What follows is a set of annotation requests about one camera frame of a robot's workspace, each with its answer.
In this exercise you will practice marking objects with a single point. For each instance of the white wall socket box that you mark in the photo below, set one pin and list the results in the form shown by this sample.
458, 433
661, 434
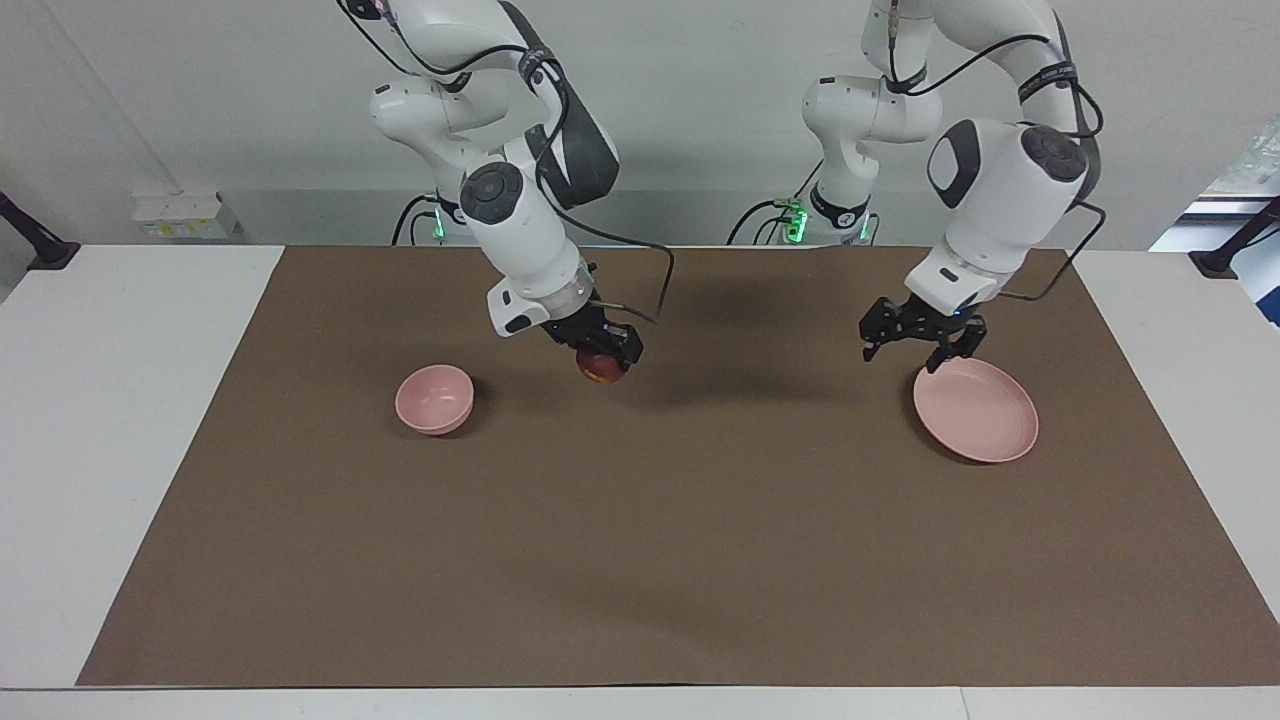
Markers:
185, 215

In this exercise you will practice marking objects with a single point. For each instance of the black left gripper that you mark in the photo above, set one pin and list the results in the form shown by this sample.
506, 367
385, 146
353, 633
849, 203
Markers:
930, 318

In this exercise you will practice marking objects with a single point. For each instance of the dark red apple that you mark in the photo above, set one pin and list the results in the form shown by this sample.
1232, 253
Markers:
600, 368

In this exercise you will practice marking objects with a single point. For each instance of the pink bowl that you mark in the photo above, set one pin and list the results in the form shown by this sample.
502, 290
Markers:
433, 398

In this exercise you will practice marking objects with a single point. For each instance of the black clamp mount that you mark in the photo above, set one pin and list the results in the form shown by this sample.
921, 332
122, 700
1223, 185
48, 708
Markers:
1235, 250
40, 245

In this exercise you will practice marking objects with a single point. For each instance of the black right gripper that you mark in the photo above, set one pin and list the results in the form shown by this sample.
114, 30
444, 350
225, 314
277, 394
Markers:
585, 325

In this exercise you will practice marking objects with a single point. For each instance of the pink plate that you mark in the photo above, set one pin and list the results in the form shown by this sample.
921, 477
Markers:
975, 410

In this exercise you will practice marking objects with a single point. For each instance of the brown table mat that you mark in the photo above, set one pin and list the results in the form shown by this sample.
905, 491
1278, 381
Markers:
640, 520

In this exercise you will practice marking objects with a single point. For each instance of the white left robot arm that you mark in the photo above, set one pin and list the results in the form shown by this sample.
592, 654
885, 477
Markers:
990, 210

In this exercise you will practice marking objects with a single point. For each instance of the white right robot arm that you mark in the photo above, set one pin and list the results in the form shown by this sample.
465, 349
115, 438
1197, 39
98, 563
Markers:
520, 240

